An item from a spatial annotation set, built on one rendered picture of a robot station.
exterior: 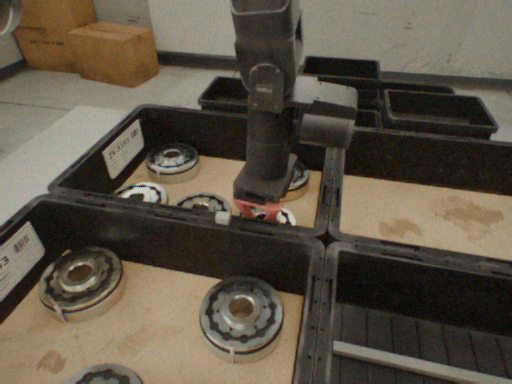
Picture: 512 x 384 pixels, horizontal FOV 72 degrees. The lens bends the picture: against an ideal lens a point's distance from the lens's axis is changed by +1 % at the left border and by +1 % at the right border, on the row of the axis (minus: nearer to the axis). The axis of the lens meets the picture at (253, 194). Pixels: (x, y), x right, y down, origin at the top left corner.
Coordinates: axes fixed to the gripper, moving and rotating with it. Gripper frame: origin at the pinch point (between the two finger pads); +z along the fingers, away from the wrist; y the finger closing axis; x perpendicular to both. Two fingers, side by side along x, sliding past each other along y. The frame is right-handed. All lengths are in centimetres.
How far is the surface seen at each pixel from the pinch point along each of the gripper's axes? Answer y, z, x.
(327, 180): 4.5, -6.2, -8.2
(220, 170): 14.9, 4.5, 13.4
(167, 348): -21.4, 4.5, 5.2
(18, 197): 6, 19, 62
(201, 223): -9.7, -5.6, 5.5
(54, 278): -18.9, 1.9, 22.7
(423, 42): 304, 48, -50
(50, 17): 227, 47, 262
